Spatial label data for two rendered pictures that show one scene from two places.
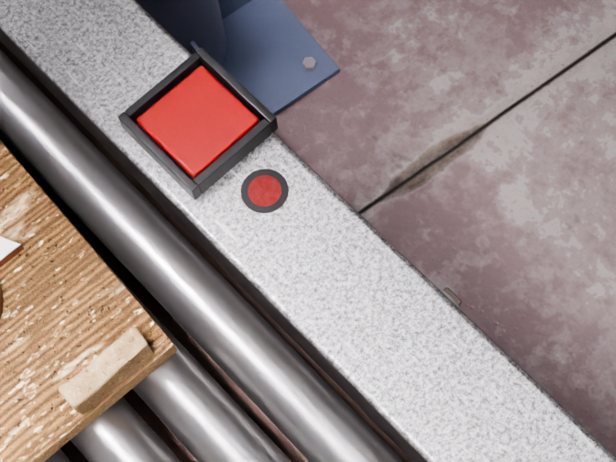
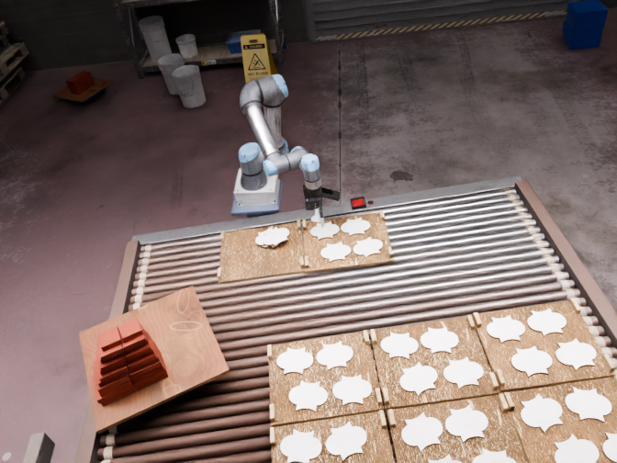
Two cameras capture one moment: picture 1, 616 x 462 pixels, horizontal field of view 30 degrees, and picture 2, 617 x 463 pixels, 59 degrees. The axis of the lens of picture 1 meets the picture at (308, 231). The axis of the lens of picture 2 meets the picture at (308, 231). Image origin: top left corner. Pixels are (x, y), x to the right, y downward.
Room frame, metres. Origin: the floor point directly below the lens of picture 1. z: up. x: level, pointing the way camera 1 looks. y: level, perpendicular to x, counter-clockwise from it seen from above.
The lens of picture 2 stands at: (-0.79, 1.96, 2.72)
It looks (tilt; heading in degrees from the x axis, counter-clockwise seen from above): 41 degrees down; 309
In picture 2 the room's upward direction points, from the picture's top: 10 degrees counter-clockwise
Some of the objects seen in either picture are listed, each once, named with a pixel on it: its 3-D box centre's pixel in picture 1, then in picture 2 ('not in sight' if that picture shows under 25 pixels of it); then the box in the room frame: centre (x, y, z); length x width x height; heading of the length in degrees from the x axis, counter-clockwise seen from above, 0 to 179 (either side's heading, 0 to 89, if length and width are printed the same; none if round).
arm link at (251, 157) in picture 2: not in sight; (251, 157); (0.93, 0.17, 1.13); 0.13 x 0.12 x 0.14; 57
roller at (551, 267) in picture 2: not in sight; (342, 301); (0.11, 0.67, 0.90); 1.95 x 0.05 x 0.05; 37
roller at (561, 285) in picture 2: not in sight; (344, 319); (0.05, 0.75, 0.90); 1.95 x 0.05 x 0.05; 37
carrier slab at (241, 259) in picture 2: not in sight; (262, 252); (0.60, 0.59, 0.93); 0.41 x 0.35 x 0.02; 36
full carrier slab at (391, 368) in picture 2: not in sight; (430, 358); (-0.36, 0.80, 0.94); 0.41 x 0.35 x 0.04; 36
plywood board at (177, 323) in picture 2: not in sight; (150, 351); (0.60, 1.32, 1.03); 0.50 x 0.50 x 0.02; 58
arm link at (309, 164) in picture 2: not in sight; (310, 167); (0.41, 0.35, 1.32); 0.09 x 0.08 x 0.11; 147
